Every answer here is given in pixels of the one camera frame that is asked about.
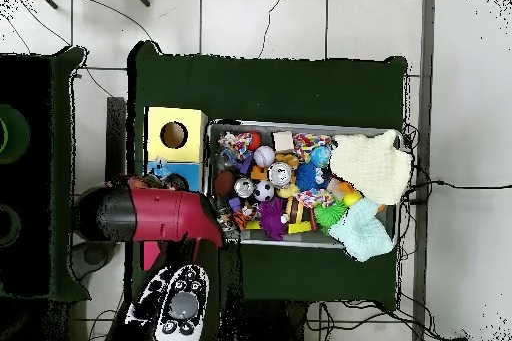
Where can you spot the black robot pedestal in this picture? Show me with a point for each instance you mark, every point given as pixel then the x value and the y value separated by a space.
pixel 272 325

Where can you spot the small soccer ball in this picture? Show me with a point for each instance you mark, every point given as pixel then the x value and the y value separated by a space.
pixel 263 191

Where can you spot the black upright panel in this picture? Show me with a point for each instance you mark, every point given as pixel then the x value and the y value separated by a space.
pixel 116 137

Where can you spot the shallow mesh bin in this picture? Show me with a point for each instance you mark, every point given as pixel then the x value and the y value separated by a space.
pixel 280 127

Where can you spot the clear packet with blue label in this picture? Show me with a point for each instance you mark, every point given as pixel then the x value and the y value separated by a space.
pixel 162 167

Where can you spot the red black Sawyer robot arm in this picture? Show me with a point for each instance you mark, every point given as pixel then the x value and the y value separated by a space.
pixel 168 213

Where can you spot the green ball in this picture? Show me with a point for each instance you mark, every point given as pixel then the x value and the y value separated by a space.
pixel 2 135

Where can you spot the blue spiky eyed toy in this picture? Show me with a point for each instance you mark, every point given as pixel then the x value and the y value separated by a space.
pixel 310 177

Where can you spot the plain wooden cube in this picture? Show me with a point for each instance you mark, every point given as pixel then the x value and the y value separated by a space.
pixel 282 140

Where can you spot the wooden box with three holes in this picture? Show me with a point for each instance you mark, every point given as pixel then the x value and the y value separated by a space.
pixel 188 149

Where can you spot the white baseball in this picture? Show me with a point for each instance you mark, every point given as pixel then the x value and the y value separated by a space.
pixel 264 156

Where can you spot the dark green table cloth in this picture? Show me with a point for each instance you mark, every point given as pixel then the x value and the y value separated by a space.
pixel 260 89
pixel 64 181

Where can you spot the black orange drink can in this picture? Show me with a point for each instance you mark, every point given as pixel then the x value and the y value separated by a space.
pixel 243 188

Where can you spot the mint green cloth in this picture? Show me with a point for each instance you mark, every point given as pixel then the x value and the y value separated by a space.
pixel 362 233

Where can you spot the crushed silver can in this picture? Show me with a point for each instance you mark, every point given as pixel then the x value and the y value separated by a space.
pixel 279 174

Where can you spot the purple spiky eyed toy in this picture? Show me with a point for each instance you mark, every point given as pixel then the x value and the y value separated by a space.
pixel 272 219

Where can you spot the cream waffle cloth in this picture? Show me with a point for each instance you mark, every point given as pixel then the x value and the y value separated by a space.
pixel 372 165

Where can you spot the crumpled colourful paper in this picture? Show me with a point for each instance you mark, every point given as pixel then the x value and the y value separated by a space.
pixel 236 145

